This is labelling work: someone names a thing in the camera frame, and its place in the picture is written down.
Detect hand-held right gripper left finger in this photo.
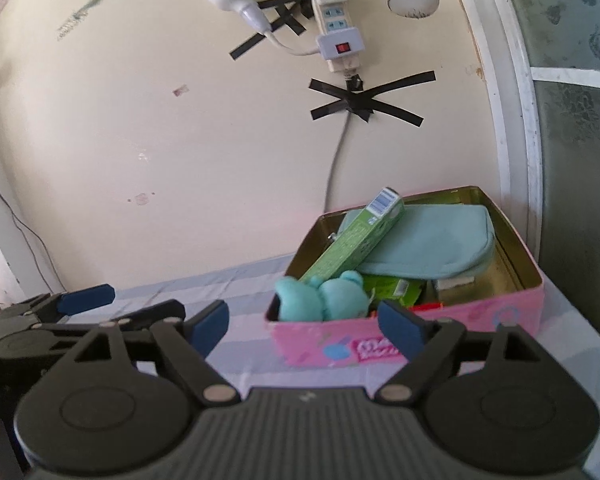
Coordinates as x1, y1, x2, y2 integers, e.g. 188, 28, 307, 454
65, 299, 242, 408

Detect white lamp cable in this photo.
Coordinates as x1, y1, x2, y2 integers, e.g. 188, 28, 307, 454
264, 29, 324, 58

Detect thin black cable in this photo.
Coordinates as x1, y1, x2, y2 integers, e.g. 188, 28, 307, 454
0, 154, 67, 297

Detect white window frame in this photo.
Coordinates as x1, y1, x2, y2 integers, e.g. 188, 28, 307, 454
444, 0, 600, 272

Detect long green toothpaste box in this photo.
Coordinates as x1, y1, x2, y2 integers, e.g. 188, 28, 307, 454
297, 187, 406, 284

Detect pink tin box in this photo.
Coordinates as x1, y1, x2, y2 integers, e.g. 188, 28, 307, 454
263, 185, 547, 369

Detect teal fabric pouch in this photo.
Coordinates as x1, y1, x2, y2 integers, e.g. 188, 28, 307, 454
336, 203, 497, 282

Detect small white patterned box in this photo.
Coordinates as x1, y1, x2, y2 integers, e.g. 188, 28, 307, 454
434, 277, 477, 292

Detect white switch adapter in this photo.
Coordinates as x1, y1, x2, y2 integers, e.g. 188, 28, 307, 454
314, 29, 366, 62

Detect striped bed sheet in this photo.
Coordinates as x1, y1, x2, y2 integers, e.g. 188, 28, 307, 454
55, 252, 600, 392

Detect black tape cross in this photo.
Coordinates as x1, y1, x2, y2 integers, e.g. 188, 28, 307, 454
307, 70, 438, 129

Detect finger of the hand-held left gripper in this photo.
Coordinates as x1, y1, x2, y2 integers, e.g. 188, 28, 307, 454
29, 283, 117, 322
34, 300, 187, 342

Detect bright green packet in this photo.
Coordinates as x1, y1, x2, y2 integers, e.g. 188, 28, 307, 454
362, 274, 427, 309

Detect white power strip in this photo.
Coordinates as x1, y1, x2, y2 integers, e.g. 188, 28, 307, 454
307, 0, 354, 37

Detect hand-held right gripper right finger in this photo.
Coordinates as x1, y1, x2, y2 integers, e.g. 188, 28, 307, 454
377, 300, 539, 406

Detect teal plush toy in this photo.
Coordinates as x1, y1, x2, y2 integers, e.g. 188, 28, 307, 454
273, 269, 372, 323

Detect frosted floral window pane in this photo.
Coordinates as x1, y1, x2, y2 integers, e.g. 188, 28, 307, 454
494, 0, 600, 69
536, 80, 600, 312

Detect grey power cable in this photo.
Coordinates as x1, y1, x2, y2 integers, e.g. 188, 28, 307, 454
322, 110, 354, 214

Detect black tape strips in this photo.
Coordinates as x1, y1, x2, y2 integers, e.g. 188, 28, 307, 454
228, 0, 317, 62

